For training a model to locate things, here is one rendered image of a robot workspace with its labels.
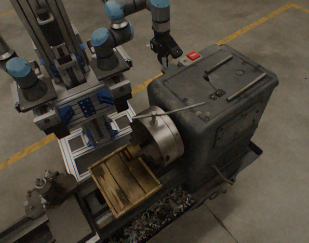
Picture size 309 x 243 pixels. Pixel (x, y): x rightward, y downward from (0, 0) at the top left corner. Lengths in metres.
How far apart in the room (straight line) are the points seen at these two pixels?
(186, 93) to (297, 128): 1.88
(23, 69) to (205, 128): 1.02
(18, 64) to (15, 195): 1.61
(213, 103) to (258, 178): 1.39
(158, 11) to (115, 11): 0.16
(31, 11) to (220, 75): 1.08
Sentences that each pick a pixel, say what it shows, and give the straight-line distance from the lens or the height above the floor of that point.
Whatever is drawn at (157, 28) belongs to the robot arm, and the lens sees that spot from 1.02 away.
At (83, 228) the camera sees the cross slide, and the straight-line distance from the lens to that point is 1.26.
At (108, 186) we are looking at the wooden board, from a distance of 1.38.
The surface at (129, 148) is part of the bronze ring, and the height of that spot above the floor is 1.12.
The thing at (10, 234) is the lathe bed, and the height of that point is 0.84.
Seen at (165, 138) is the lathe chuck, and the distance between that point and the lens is 1.10.
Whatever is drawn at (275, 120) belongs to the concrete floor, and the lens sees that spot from 2.88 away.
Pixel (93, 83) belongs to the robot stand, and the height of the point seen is 1.07.
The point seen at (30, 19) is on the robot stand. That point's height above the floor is 1.53.
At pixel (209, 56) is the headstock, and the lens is 1.44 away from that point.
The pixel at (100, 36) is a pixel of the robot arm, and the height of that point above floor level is 1.39.
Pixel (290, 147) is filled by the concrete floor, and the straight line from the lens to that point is 2.72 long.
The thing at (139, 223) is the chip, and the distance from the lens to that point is 1.59.
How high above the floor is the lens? 2.12
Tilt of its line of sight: 53 degrees down
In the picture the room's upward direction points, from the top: 9 degrees counter-clockwise
